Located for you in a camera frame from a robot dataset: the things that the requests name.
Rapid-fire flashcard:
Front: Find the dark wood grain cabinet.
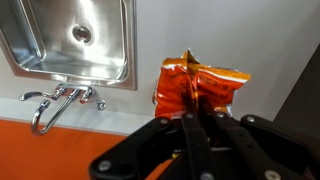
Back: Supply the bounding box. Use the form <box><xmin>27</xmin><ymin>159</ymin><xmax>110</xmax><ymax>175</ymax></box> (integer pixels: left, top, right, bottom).
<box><xmin>273</xmin><ymin>43</ymin><xmax>320</xmax><ymax>141</ymax></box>

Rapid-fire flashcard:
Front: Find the orange snack packet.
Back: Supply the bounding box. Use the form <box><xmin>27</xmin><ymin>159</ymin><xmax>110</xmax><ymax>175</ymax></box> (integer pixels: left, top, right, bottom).
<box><xmin>152</xmin><ymin>48</ymin><xmax>252</xmax><ymax>120</ymax></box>

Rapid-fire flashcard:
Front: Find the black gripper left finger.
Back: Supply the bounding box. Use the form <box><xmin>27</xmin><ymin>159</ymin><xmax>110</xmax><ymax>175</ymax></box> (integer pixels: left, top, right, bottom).
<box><xmin>88</xmin><ymin>111</ymin><xmax>219</xmax><ymax>180</ymax></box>

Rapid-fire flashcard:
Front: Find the stainless steel sink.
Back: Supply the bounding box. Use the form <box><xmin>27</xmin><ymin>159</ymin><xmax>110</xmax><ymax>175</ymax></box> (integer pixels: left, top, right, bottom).
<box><xmin>0</xmin><ymin>0</ymin><xmax>139</xmax><ymax>91</ymax></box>

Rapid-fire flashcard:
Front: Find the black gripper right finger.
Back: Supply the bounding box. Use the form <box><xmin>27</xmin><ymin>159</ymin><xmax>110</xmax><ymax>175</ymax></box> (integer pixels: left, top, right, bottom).
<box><xmin>199</xmin><ymin>111</ymin><xmax>320</xmax><ymax>180</ymax></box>

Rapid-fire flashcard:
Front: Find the chrome sink faucet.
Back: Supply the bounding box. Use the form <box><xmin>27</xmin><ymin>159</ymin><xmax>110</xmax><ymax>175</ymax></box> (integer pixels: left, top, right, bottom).
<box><xmin>18</xmin><ymin>83</ymin><xmax>108</xmax><ymax>137</ymax></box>

